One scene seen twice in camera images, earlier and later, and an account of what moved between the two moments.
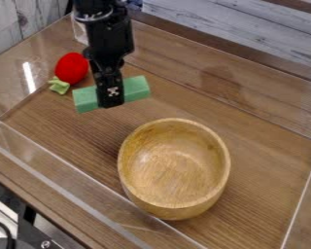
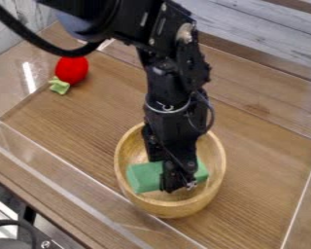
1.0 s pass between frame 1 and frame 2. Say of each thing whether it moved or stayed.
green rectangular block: moved
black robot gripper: moved
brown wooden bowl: stayed
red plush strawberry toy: stayed
